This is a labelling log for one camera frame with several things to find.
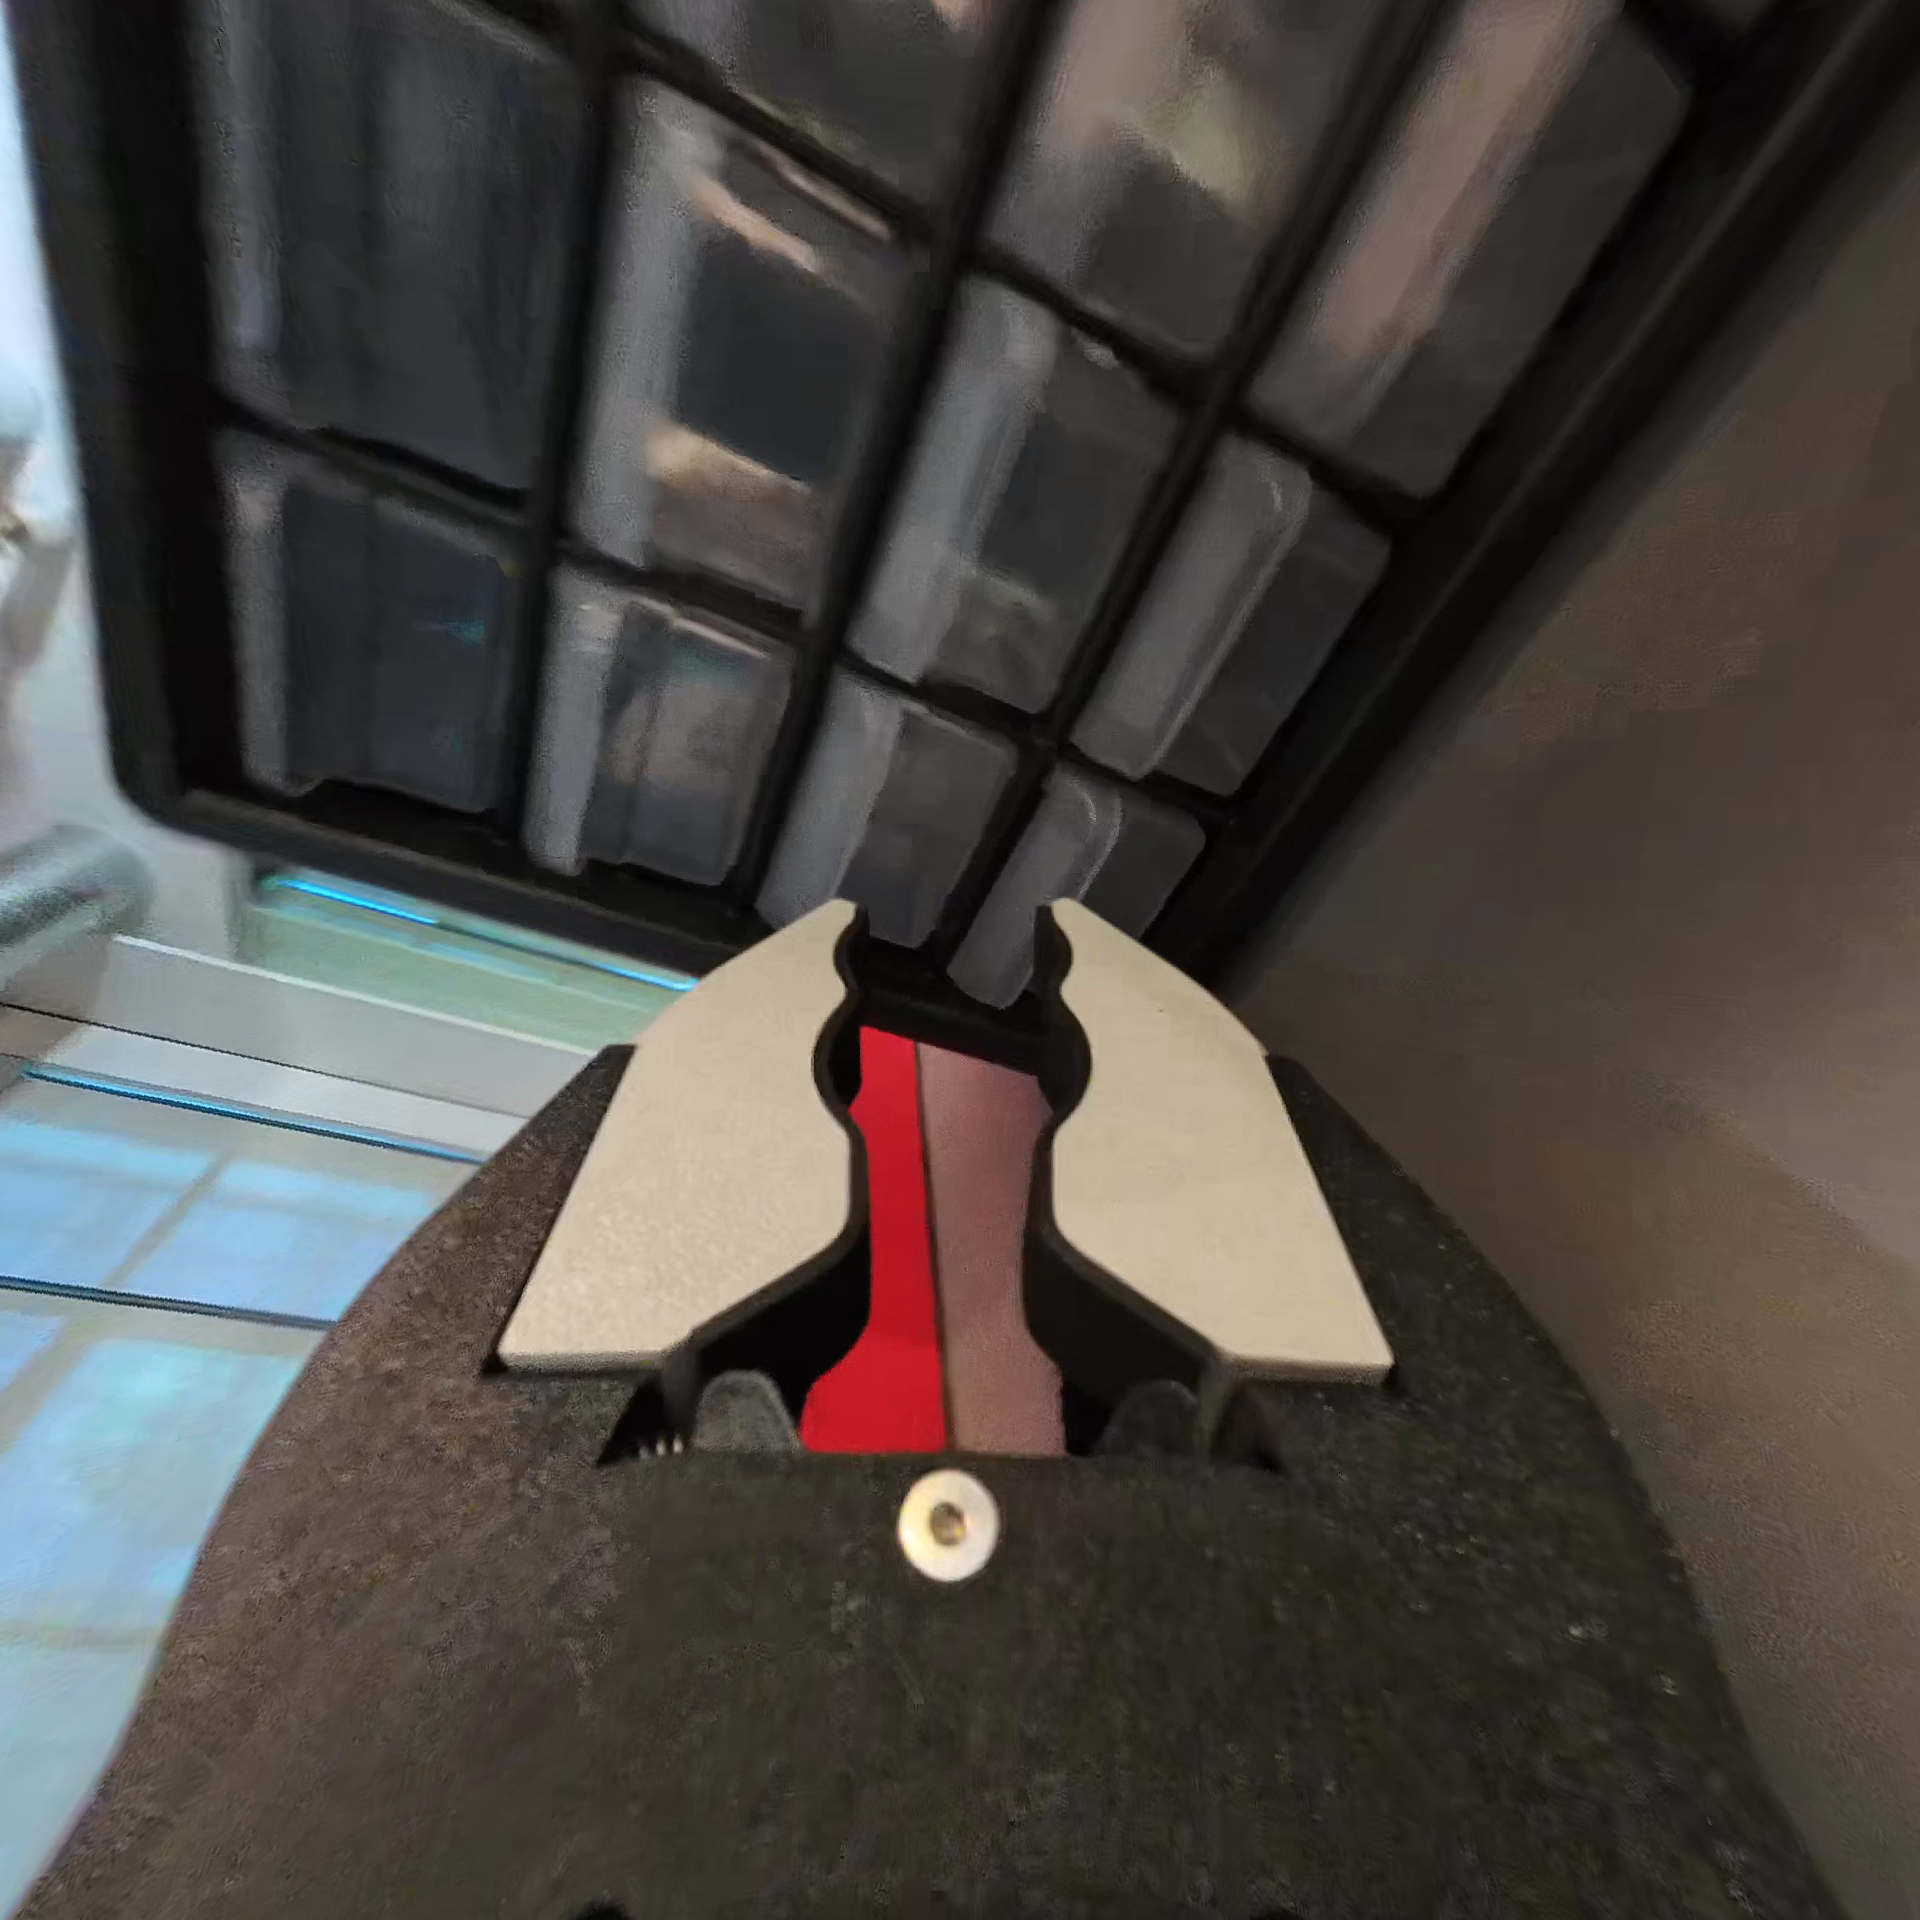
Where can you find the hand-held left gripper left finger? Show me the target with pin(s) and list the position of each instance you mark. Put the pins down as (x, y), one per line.
(692, 1201)

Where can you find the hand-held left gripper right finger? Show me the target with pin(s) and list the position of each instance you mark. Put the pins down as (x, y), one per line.
(1216, 1201)

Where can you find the red plastic bin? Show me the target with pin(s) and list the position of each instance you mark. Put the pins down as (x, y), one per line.
(885, 1292)

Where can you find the black drawer cabinet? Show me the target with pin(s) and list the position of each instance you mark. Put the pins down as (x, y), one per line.
(151, 451)

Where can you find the glass partition wall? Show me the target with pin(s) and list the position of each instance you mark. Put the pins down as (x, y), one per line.
(182, 1260)

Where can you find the round metal duct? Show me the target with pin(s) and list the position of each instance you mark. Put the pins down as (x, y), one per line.
(60, 901)

